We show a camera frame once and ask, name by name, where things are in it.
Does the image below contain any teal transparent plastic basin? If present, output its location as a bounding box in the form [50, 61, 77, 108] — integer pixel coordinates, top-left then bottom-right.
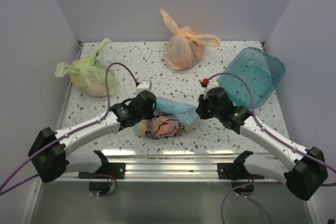
[218, 47, 285, 109]

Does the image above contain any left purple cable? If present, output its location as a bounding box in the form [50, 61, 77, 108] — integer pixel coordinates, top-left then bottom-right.
[0, 62, 140, 196]

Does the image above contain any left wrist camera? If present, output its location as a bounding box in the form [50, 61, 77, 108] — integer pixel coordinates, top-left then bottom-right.
[135, 80, 152, 95]

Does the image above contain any orange plastic bag with fruit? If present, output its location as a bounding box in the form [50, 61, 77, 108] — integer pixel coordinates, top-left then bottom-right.
[160, 9, 221, 70]

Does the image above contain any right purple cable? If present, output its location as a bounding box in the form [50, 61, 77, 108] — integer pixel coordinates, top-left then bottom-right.
[204, 72, 336, 224]

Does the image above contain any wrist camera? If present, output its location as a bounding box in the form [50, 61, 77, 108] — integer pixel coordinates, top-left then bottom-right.
[135, 80, 152, 95]
[201, 78, 217, 97]

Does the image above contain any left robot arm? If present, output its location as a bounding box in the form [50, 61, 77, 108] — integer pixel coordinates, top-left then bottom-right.
[28, 90, 156, 183]

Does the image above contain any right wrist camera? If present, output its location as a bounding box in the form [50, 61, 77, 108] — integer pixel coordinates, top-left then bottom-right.
[201, 78, 217, 97]

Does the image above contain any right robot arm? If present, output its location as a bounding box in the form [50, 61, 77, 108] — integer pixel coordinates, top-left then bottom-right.
[196, 87, 328, 201]

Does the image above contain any blue plastic bag with fruit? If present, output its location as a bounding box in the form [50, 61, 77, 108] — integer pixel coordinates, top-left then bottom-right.
[133, 97, 200, 140]

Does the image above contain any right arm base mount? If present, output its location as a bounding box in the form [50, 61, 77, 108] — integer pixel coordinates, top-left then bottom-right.
[217, 151, 265, 180]

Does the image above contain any purple cable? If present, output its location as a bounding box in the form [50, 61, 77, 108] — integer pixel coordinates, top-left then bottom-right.
[0, 62, 140, 196]
[204, 72, 336, 224]

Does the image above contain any green plastic bag with fruit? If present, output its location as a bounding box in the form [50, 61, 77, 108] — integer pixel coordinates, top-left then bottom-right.
[55, 38, 116, 97]

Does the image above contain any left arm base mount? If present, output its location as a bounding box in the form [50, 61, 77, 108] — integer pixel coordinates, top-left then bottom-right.
[78, 151, 126, 179]

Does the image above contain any aluminium front rail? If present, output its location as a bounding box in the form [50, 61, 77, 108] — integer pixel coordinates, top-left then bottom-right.
[34, 153, 308, 183]

